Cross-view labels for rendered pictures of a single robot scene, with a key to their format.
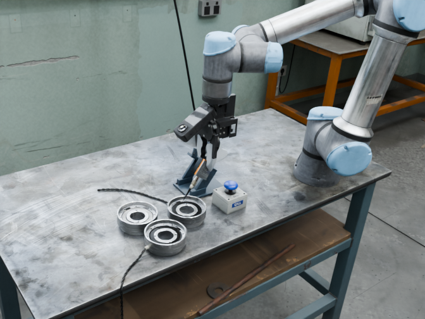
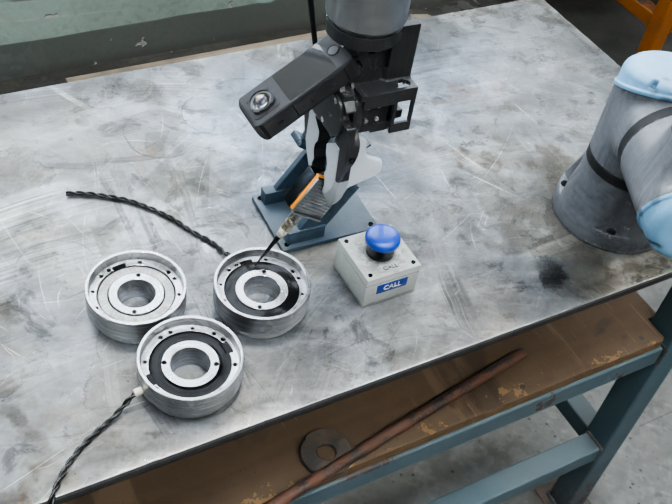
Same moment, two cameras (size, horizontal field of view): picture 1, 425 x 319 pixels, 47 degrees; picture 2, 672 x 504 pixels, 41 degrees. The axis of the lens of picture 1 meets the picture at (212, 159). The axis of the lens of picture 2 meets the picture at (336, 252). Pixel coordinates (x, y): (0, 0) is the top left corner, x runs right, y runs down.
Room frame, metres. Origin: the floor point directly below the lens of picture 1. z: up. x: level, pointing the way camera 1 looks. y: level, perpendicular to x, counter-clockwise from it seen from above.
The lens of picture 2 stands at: (0.45, -0.06, 1.57)
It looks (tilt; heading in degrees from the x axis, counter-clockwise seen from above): 45 degrees down; 4
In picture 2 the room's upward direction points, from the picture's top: 10 degrees clockwise
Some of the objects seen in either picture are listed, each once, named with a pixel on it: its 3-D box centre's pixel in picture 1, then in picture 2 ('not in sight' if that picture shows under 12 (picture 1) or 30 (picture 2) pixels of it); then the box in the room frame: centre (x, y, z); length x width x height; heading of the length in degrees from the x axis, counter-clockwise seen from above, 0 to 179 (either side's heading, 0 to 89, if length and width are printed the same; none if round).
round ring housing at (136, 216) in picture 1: (137, 218); (136, 298); (1.05, 0.18, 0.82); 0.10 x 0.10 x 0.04
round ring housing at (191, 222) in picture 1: (186, 212); (261, 294); (1.09, 0.06, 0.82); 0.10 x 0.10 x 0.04
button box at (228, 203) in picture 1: (231, 197); (381, 263); (1.18, -0.06, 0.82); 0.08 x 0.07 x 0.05; 129
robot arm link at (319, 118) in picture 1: (326, 129); (658, 115); (1.38, -0.34, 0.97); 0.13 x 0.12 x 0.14; 12
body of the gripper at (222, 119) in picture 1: (216, 116); (362, 71); (1.18, 0.00, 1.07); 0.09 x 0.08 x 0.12; 127
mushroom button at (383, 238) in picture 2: (230, 190); (380, 248); (1.17, -0.06, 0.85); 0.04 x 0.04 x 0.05
